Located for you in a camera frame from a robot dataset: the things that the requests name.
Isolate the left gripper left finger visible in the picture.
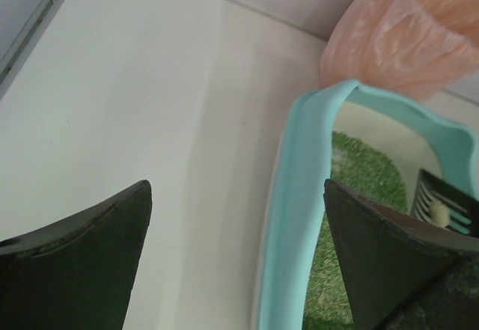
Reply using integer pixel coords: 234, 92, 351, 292
1, 180, 153, 329

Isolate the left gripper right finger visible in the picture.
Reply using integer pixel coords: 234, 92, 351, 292
324, 180, 478, 329

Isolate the black litter scoop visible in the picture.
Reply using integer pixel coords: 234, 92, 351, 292
410, 168, 478, 238

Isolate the beige litter clump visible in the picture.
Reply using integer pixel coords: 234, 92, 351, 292
429, 200, 451, 228

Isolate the green cat litter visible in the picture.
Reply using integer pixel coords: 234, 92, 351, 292
302, 132, 408, 329

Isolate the teal plastic litter box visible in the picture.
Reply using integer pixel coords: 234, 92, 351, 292
251, 80, 478, 329

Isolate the pink lined trash bin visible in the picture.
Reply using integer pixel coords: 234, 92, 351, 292
320, 0, 478, 100

